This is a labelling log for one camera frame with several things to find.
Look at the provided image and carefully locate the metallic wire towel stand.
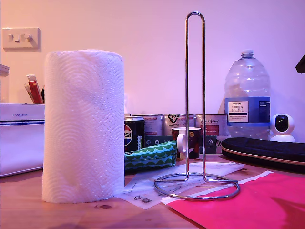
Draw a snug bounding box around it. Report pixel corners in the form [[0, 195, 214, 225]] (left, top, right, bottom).
[[153, 10, 241, 200]]

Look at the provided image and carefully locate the white paper towel roll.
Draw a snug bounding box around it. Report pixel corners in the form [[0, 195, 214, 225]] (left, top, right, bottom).
[[41, 49, 126, 205]]

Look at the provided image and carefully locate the silver tin pale label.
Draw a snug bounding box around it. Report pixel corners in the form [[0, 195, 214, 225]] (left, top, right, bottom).
[[142, 114, 164, 138]]

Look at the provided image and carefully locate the silver tin black logo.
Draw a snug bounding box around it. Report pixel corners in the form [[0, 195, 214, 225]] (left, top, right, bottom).
[[163, 114, 196, 136]]

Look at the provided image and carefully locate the white tissue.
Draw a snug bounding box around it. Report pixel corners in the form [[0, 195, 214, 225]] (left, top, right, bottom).
[[123, 93, 131, 115]]

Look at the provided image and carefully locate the black Pepsi can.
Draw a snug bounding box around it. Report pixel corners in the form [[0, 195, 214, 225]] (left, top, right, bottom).
[[123, 116, 145, 153]]

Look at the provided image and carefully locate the green wave-pattern pouch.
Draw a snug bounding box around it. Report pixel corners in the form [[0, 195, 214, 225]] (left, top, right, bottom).
[[123, 140, 178, 174]]

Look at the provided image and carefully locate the silver tin red label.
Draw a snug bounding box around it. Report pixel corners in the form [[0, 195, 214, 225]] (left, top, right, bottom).
[[195, 113, 228, 138]]

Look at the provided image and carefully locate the clear plastic bag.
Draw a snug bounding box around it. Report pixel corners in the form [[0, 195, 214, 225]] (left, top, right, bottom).
[[116, 162, 245, 210]]

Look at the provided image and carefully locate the large clear water bottle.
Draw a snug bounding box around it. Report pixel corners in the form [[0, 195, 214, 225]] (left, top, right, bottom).
[[224, 49, 272, 141]]

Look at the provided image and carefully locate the black quilted zip case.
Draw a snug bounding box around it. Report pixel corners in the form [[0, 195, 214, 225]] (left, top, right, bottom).
[[221, 137, 305, 174]]

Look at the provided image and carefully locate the red and white tube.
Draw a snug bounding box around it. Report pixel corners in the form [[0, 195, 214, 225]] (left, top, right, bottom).
[[26, 73, 45, 105]]

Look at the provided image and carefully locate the cream tube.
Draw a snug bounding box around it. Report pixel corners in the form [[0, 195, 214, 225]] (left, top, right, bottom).
[[23, 83, 35, 104]]

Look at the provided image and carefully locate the white Lancome toiletry bag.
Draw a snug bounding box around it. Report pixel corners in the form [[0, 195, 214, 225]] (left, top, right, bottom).
[[0, 103, 46, 178]]

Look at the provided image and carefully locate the pink mailing envelope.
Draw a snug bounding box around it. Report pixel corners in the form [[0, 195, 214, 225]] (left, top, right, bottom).
[[161, 170, 305, 229]]

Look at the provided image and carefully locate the dark red white-handled mug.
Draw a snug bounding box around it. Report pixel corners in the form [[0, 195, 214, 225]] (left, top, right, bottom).
[[171, 127, 202, 160]]

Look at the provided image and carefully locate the small white round camera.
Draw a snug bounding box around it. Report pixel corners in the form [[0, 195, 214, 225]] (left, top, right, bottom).
[[268, 113, 296, 143]]

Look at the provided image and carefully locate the white wall light switch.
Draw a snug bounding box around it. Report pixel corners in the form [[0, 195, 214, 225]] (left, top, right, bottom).
[[2, 27, 41, 51]]

